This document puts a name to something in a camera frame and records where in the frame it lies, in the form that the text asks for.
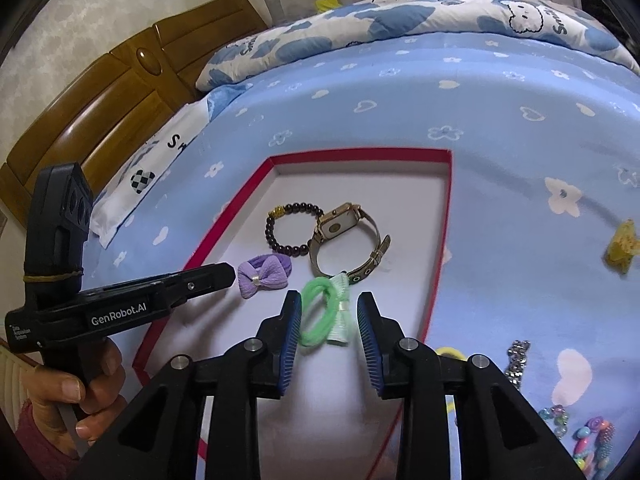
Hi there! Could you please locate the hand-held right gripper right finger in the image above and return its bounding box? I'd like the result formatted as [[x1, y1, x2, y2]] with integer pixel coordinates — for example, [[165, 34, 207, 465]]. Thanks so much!
[[356, 291, 586, 480]]

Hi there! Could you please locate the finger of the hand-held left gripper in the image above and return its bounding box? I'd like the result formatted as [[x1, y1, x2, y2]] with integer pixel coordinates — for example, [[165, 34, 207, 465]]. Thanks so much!
[[175, 262, 237, 306]]

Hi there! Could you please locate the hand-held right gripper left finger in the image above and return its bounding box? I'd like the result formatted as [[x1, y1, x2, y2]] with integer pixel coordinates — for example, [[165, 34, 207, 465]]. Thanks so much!
[[75, 290, 303, 480]]

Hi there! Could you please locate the green bow hair tie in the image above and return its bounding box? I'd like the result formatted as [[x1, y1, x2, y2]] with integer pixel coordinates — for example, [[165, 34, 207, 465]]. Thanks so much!
[[298, 274, 362, 348]]

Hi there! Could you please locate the purple bow hair tie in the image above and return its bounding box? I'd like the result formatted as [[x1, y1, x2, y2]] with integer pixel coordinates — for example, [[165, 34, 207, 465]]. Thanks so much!
[[236, 254, 292, 300]]

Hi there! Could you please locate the red cardboard tray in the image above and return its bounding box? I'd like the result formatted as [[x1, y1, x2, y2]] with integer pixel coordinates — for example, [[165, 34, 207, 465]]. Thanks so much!
[[132, 147, 453, 480]]

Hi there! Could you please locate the silver chain bracelet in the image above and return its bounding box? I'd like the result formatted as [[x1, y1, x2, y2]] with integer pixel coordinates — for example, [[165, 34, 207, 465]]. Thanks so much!
[[504, 340, 532, 392]]

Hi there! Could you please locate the pastel bead bracelet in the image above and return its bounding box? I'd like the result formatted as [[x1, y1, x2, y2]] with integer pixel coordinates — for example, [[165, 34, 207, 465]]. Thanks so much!
[[539, 404, 571, 438]]

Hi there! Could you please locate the colourful bead bracelet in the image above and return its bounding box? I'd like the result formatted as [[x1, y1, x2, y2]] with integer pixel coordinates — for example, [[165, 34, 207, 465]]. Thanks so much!
[[570, 416, 616, 473]]

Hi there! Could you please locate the yellow hair claw clip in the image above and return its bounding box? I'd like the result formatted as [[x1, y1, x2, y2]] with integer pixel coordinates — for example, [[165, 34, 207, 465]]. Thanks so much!
[[604, 220, 640, 275]]

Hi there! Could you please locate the person's left hand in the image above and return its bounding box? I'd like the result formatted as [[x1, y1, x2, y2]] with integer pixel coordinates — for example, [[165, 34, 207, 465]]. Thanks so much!
[[29, 337, 130, 443]]

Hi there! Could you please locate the white printed pillow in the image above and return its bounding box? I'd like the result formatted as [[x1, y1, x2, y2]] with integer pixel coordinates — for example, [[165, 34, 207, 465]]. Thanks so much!
[[90, 82, 256, 250]]

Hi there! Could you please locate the wooden headboard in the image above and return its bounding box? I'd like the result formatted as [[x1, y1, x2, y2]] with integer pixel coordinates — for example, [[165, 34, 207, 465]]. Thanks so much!
[[0, 0, 271, 231]]

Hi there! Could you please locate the gold wrist watch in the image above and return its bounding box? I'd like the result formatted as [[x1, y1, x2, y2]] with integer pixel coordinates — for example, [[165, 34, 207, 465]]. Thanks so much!
[[309, 202, 392, 286]]

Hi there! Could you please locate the blue flower bed sheet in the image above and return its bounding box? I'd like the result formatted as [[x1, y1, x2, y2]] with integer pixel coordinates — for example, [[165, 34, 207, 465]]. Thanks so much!
[[97, 30, 640, 480]]

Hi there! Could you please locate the blue and white quilt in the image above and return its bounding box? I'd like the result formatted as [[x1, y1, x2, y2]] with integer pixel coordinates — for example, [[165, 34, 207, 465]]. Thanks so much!
[[195, 0, 640, 93]]

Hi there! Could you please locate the dark bead bracelet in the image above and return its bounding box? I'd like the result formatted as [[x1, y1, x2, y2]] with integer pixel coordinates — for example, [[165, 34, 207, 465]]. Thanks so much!
[[265, 202, 326, 257]]

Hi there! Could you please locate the yellow hair tie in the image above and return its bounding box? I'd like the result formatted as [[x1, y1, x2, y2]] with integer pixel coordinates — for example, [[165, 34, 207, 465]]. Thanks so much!
[[435, 346, 468, 411]]

